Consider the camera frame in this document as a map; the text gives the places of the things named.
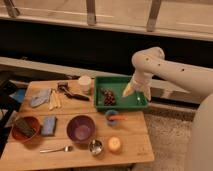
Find dark sponge in bowl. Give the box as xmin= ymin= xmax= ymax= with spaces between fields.
xmin=15 ymin=118 xmax=35 ymax=138

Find metal spoon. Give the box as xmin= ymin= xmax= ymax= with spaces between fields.
xmin=40 ymin=146 xmax=73 ymax=153

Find purple bowl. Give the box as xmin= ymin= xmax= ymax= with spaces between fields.
xmin=67 ymin=115 xmax=96 ymax=144

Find small metal cup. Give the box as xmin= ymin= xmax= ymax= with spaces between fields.
xmin=88 ymin=139 xmax=103 ymax=156

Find orange carrot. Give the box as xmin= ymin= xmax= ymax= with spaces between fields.
xmin=109 ymin=115 xmax=127 ymax=121

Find wooden table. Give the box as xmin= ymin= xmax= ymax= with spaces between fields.
xmin=0 ymin=81 xmax=154 ymax=171

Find peeled banana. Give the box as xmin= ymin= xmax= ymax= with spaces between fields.
xmin=49 ymin=89 xmax=61 ymax=110

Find white paper cup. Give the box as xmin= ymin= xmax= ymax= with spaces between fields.
xmin=78 ymin=75 xmax=92 ymax=94

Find grey blue cloth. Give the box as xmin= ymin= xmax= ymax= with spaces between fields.
xmin=29 ymin=89 xmax=51 ymax=108

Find orange fruit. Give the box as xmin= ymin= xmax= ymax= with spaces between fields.
xmin=107 ymin=137 xmax=122 ymax=153

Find blue sponge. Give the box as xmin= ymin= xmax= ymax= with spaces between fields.
xmin=41 ymin=116 xmax=57 ymax=136

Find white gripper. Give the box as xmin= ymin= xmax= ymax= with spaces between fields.
xmin=122 ymin=72 xmax=152 ymax=101

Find green plastic tray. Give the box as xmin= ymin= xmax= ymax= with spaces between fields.
xmin=94 ymin=76 xmax=148 ymax=111

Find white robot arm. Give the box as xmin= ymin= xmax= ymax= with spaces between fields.
xmin=122 ymin=47 xmax=213 ymax=171

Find black handled tool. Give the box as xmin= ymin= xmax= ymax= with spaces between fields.
xmin=57 ymin=82 xmax=89 ymax=101

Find orange bowl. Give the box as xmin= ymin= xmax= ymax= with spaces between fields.
xmin=11 ymin=116 xmax=41 ymax=143

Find dark grape bunch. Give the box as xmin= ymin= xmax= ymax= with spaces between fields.
xmin=101 ymin=88 xmax=116 ymax=106

